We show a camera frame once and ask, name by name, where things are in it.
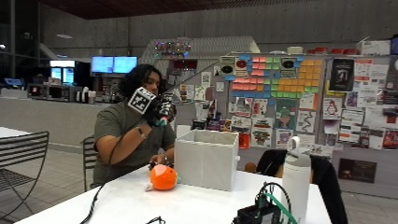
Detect blue television screen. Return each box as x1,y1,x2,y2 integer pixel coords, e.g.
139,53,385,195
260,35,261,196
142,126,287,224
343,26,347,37
91,56,116,75
114,55,140,75

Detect grey notice board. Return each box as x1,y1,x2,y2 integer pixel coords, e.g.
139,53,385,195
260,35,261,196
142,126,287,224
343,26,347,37
174,53,398,200

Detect green cable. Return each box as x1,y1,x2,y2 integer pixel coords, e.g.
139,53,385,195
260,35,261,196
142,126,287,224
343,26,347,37
261,192,300,224

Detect the person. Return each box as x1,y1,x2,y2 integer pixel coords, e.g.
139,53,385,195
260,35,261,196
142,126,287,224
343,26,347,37
92,63,179,189

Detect orange round soft toy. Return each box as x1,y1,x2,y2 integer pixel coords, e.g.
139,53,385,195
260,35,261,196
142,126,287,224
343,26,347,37
144,163,180,192

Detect grey service counter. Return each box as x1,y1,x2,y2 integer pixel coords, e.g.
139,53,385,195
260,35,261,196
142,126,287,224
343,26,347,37
0,96,116,154

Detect dark landscape poster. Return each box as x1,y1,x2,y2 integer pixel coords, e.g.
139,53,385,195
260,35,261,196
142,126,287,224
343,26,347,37
337,157,379,184

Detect white cube with black markers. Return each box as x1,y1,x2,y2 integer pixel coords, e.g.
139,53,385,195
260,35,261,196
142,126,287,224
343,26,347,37
127,86,159,115

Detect group of coloured sticky notes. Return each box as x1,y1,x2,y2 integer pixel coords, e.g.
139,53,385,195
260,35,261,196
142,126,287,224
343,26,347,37
223,54,325,106

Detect white cardboard box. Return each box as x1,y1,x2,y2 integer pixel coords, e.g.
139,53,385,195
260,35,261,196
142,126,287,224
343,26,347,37
360,39,392,57

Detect black metal slatted chair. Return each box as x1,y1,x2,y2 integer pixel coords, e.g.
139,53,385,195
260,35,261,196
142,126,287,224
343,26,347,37
82,135,102,193
0,131,51,219

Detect wrist bracelet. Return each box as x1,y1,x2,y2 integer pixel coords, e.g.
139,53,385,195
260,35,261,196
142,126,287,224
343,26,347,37
136,126,150,140

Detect black jacket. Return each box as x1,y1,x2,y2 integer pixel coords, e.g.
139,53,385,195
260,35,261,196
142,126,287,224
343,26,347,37
256,148,351,224

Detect string of coloured lights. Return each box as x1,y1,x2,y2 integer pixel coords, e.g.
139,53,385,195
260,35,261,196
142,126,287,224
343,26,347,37
154,40,193,59

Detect black electronic device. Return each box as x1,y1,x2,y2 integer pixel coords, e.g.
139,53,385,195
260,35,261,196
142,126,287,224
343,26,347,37
232,203,284,224

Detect small blue monitor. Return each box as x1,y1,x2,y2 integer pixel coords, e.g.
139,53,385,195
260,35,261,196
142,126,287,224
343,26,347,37
3,77,26,88

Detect black glove cable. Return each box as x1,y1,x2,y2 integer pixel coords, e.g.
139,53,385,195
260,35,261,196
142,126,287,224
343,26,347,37
79,118,147,224

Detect wooden chair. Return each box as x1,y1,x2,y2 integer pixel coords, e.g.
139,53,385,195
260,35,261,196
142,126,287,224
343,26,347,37
243,161,259,175

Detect white fabric storage box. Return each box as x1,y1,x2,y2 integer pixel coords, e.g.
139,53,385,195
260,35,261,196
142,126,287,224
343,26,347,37
174,129,241,192

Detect row of red containers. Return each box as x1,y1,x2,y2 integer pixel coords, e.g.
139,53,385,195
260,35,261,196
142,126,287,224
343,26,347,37
307,47,361,56

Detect thin black cable loop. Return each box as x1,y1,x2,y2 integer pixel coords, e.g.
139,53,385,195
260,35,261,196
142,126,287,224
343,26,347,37
144,216,168,224

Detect black portrait poster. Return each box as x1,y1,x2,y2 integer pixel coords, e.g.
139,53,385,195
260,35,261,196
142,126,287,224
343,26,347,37
329,58,356,92

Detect white round table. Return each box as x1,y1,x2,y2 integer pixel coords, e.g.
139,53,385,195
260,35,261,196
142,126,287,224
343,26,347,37
0,126,32,140

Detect lit drinks fridge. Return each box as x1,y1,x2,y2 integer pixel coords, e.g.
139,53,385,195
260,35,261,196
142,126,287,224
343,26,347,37
48,59,78,87

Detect white water bottle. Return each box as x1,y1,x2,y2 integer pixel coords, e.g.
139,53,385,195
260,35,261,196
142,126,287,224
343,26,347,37
281,135,313,224

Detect counter appliances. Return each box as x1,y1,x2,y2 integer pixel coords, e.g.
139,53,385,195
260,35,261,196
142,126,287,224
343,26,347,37
27,83,98,105

